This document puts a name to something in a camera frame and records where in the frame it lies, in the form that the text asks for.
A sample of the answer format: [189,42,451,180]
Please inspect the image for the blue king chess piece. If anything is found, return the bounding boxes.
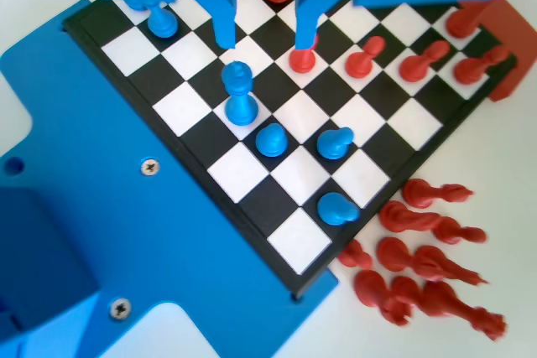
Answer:
[221,60,258,127]

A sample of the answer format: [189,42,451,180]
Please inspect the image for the red king chess piece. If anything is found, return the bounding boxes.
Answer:
[445,0,526,39]

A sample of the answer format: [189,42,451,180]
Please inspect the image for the red queen chess piece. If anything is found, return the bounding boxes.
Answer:
[421,280,508,341]

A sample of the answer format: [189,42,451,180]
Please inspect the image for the black and white chessboard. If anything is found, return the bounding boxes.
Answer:
[62,0,519,303]

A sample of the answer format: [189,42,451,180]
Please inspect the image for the silver plate screw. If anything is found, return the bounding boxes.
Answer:
[108,297,132,320]
[140,158,161,177]

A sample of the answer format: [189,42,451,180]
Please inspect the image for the blue board mounting plate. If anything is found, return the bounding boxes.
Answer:
[0,0,340,358]

